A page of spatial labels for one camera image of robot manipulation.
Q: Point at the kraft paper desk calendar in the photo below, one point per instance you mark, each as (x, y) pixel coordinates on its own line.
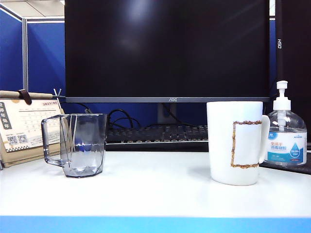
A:
(22, 116)

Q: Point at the white ceramic cup brown frame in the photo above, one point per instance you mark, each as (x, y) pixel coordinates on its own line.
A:
(221, 145)

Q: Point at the grey partition post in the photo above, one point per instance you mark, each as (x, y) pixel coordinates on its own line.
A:
(25, 60)

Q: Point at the clear hand sanitizer pump bottle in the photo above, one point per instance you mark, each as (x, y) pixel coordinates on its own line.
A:
(286, 148)

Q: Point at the grey monitor stand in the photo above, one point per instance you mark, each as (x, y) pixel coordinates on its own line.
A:
(167, 114)

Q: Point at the transparent faceted plastic cup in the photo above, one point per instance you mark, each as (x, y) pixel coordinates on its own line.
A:
(82, 160)

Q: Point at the black mouse pad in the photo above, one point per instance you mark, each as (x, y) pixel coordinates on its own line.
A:
(291, 169)

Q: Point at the black AOC monitor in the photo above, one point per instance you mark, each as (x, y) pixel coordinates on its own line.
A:
(170, 48)

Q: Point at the black HSD monitor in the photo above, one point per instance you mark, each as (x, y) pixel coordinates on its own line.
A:
(296, 48)

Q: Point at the black keyboard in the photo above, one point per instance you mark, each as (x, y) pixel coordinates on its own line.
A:
(158, 136)

